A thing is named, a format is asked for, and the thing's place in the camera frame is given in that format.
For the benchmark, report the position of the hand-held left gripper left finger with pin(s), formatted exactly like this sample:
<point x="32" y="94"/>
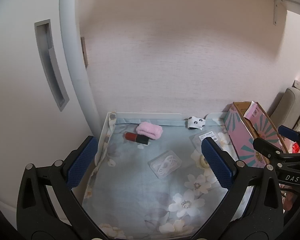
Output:
<point x="83" y="160"/>

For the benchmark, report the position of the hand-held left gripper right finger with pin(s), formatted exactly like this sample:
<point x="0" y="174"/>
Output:
<point x="216" y="163"/>

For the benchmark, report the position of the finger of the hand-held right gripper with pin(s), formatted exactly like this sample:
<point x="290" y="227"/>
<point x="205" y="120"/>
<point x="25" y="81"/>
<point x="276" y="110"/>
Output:
<point x="288" y="132"/>
<point x="267" y="147"/>

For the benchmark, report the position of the white tape roll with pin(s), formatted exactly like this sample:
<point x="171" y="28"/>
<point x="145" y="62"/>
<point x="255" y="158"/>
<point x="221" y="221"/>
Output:
<point x="203" y="160"/>

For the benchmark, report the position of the pink patterned cardboard box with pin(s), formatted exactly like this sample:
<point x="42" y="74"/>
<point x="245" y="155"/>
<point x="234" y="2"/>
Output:
<point x="247" y="140"/>

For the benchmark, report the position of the clear packet with white label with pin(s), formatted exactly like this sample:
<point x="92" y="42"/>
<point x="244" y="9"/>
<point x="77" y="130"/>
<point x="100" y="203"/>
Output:
<point x="206" y="138"/>

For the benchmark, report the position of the white spotted sock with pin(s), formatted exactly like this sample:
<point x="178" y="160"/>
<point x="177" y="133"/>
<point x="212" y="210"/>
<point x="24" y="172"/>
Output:
<point x="195" y="123"/>

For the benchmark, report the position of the pink fuzzy headband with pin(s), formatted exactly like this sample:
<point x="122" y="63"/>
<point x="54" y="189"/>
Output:
<point x="149" y="130"/>

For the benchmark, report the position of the red plastic bag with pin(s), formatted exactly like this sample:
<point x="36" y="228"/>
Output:
<point x="293" y="148"/>

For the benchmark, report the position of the grey chair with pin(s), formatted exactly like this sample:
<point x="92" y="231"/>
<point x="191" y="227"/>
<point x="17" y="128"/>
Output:
<point x="287" y="105"/>

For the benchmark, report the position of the pink packet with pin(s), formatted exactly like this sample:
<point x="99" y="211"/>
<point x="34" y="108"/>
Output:
<point x="251" y="110"/>

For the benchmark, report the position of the red and black lipstick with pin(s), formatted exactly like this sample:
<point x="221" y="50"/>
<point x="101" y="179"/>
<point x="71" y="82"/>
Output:
<point x="136" y="137"/>

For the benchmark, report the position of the blue floral cloth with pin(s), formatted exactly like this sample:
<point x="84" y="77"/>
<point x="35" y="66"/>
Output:
<point x="145" y="195"/>

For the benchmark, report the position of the white wardrobe door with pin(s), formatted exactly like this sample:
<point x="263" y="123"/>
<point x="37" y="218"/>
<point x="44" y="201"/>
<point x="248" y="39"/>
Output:
<point x="20" y="110"/>

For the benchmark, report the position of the beige wall plate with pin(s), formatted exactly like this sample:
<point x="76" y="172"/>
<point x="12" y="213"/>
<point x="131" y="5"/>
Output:
<point x="84" y="52"/>

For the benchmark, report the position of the white shelf bracket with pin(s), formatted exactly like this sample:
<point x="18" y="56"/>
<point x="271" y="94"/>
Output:
<point x="277" y="7"/>

